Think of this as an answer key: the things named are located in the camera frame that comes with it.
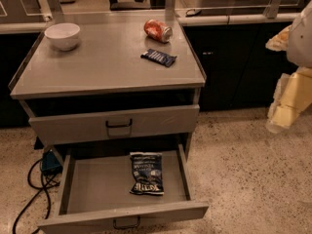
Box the black drawer handle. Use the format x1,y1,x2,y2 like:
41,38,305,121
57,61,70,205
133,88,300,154
113,216,140,230
105,119,133,129

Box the blue candy bar wrapper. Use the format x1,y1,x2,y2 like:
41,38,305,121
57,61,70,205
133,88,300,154
140,49,176,67

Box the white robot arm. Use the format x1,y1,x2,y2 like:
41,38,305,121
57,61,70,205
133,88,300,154
265,2,312,134

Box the black top drawer handle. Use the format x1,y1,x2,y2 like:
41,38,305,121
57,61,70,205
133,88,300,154
105,119,133,129

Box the closed top drawer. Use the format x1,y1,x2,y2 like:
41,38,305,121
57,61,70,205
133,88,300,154
29,104,199,145

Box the grey drawer cabinet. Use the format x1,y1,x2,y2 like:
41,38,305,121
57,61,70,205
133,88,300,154
8,11,208,154

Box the black floor cable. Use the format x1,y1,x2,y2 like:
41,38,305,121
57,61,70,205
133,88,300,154
12,158,61,234

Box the white ceramic bowl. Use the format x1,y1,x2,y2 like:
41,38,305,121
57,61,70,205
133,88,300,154
44,22,80,51

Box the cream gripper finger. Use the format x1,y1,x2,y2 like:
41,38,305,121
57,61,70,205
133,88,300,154
265,120,285,134

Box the red soda can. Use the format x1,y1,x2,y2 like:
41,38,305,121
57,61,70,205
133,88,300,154
143,19,173,43

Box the open middle drawer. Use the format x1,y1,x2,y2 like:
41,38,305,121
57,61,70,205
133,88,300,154
39,146,209,234

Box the blue power box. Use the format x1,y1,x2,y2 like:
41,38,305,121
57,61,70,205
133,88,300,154
40,151,62,176

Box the black middle drawer handle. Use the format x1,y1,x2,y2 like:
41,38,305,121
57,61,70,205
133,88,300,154
113,216,140,230

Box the dark base cabinets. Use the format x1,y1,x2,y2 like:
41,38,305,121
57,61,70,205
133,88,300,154
184,22,296,111

